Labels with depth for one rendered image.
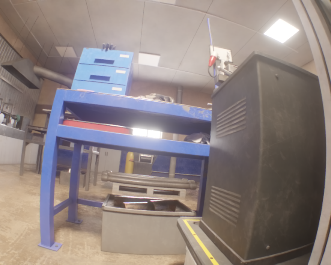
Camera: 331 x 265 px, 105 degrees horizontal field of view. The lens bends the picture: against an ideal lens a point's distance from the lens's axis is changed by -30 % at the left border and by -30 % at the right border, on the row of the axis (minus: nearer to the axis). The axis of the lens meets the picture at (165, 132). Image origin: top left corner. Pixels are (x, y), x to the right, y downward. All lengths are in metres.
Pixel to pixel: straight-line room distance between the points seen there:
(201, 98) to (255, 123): 6.65
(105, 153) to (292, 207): 5.60
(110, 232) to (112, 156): 4.85
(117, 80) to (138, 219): 0.83
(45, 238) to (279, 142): 1.09
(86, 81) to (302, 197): 1.20
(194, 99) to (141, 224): 6.23
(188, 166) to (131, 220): 5.56
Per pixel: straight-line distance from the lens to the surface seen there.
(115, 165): 5.78
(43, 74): 4.95
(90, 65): 1.24
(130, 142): 0.86
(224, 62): 1.76
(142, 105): 0.90
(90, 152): 2.69
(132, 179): 2.99
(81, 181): 2.91
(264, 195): 0.40
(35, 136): 3.23
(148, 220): 1.03
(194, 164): 6.53
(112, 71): 1.19
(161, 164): 6.25
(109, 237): 1.07
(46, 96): 7.33
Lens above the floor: 0.55
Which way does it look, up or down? 10 degrees up
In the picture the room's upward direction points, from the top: 6 degrees clockwise
